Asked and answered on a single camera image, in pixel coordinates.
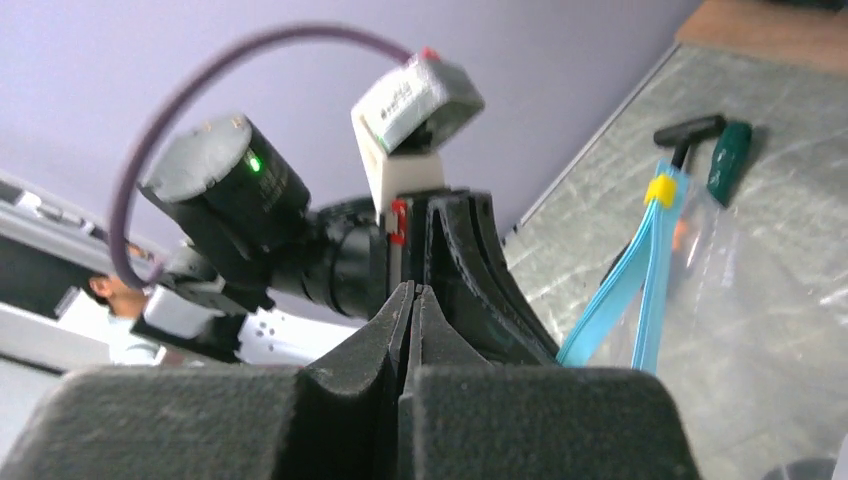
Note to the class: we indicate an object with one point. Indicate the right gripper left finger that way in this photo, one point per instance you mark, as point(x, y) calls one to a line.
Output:
point(333, 419)

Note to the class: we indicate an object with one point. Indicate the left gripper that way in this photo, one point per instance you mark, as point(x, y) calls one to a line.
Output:
point(467, 270)

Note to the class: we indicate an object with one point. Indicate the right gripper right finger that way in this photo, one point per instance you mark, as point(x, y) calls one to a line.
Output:
point(461, 417)

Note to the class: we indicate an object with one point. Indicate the clear zip top bag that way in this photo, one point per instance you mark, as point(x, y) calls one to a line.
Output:
point(756, 366)

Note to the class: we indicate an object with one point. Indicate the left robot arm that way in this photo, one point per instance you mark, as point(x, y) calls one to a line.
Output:
point(250, 229)

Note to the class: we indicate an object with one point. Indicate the wooden block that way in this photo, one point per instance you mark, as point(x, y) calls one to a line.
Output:
point(765, 30)

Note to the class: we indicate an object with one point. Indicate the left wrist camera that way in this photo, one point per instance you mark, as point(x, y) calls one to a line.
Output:
point(405, 118)

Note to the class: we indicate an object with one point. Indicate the green handled tool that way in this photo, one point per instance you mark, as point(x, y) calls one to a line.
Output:
point(729, 160)

